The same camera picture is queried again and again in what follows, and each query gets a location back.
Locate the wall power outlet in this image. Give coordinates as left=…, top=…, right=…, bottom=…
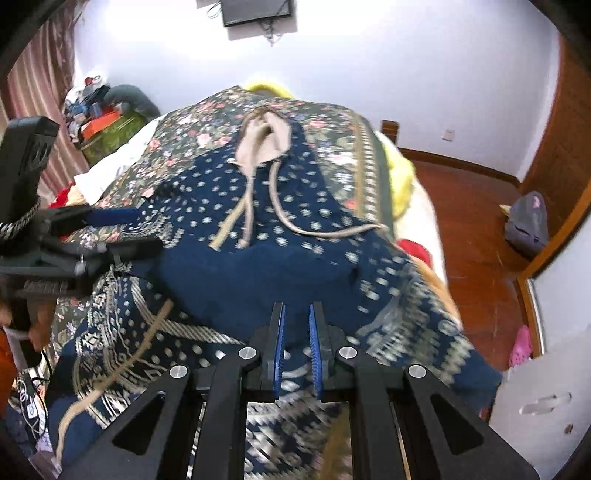
left=442, top=129, right=456, bottom=142

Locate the grey bag on floor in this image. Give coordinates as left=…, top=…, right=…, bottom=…
left=501, top=191, right=550, bottom=260

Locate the white sheet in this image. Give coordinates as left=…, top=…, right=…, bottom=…
left=68, top=115, right=164, bottom=205

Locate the wall mounted black monitor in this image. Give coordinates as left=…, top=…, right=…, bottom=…
left=219, top=0, right=293, bottom=27

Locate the grey stuffed pillow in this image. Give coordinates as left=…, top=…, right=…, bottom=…
left=102, top=84, right=160, bottom=121

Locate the dark floral bedspread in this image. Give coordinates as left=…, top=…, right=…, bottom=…
left=45, top=85, right=399, bottom=361

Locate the navy patterned hoodie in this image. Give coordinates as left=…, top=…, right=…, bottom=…
left=48, top=110, right=501, bottom=479

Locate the white cardboard box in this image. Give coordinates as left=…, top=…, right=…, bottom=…
left=490, top=330, right=591, bottom=479

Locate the wooden bed post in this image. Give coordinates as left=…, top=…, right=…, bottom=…
left=381, top=120, right=400, bottom=145

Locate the orange plush blanket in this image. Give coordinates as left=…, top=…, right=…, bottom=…
left=411, top=256, right=464, bottom=331

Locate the brown wooden door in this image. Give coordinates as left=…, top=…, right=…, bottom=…
left=519, top=34, right=591, bottom=280

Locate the person's left hand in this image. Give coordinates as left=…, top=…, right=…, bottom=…
left=1, top=299, right=56, bottom=352

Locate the striped pink curtain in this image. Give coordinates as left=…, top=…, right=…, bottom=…
left=1, top=1, right=88, bottom=203

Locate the red cloth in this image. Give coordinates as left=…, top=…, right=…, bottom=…
left=48, top=183, right=87, bottom=209

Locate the orange box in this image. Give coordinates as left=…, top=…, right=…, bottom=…
left=81, top=110, right=121, bottom=140

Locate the pink slipper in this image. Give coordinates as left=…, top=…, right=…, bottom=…
left=508, top=325, right=533, bottom=368

